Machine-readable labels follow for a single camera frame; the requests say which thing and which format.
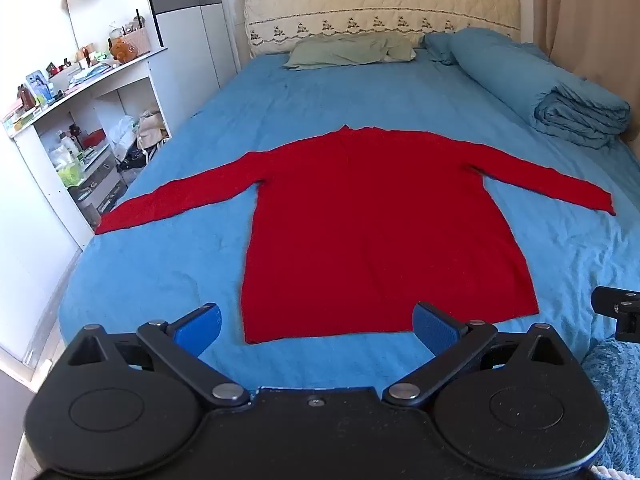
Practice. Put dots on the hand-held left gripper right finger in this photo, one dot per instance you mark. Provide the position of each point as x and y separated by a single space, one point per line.
434 329

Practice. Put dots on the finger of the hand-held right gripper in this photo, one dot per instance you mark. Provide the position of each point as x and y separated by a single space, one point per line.
612 301

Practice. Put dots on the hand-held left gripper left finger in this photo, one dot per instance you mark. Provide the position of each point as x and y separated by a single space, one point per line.
200 329

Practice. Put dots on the red long-sleeved sweater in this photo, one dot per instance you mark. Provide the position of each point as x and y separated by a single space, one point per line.
375 235

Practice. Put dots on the blue fuzzy cloth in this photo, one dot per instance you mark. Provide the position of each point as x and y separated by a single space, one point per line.
617 400

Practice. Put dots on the green plastic bag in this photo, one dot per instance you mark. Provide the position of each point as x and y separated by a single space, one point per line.
70 174

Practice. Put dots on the beige cloth bag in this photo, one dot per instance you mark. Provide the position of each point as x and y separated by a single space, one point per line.
150 130

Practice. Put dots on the white plastic bag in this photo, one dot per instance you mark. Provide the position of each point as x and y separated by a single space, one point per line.
122 135

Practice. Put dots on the bed with blue sheet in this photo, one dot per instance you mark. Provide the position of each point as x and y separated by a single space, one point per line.
250 125

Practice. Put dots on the red box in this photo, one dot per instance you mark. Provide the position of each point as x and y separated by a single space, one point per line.
95 137

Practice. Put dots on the folded blue duvet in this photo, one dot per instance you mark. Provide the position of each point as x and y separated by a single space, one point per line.
525 75

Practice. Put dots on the white shelf unit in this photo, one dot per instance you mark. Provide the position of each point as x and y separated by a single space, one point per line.
127 69

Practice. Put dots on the white wardrobe with grey panel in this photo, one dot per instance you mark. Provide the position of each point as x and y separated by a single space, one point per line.
190 50

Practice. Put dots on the blue pillow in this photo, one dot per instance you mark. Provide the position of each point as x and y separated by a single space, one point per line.
439 47

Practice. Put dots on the orange teddy bear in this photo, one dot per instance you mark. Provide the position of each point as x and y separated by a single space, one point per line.
122 51

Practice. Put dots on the brown bottle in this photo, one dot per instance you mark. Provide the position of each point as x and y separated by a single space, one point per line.
26 97

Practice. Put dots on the blue printed box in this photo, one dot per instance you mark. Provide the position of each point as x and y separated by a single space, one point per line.
39 85

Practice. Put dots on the green pillow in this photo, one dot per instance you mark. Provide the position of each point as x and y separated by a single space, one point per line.
345 50

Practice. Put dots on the beige curtain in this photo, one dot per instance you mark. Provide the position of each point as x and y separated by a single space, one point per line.
575 10

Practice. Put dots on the pink woven basket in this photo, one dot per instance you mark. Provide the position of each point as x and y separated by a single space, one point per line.
139 41

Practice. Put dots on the cream quilted headboard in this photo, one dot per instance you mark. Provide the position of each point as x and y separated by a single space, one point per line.
375 0

